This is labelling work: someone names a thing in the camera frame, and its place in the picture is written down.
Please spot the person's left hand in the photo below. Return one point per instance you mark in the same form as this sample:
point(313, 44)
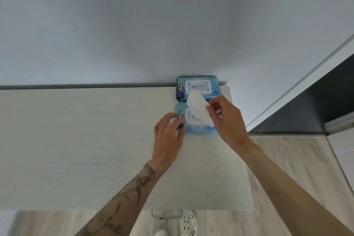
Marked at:
point(166, 141)

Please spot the person's right hand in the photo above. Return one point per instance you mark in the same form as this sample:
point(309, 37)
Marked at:
point(232, 125)

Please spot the blue wipes pack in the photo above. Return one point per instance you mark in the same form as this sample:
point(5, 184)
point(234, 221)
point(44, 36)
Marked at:
point(197, 85)
point(192, 118)

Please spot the white stained wipe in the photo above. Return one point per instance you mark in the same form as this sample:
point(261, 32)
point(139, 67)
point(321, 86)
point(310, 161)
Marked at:
point(197, 105)

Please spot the white wooden cabinet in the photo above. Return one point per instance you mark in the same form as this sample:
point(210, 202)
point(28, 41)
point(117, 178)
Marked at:
point(69, 147)

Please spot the person's right forearm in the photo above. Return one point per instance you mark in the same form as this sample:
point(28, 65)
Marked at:
point(290, 188)

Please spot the person's left forearm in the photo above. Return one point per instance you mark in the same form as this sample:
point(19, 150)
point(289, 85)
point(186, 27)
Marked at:
point(124, 202)

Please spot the white door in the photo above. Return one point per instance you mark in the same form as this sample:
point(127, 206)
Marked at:
point(343, 147)

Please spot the white door frame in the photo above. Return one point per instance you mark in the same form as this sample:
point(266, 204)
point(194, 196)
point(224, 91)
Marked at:
point(298, 89)

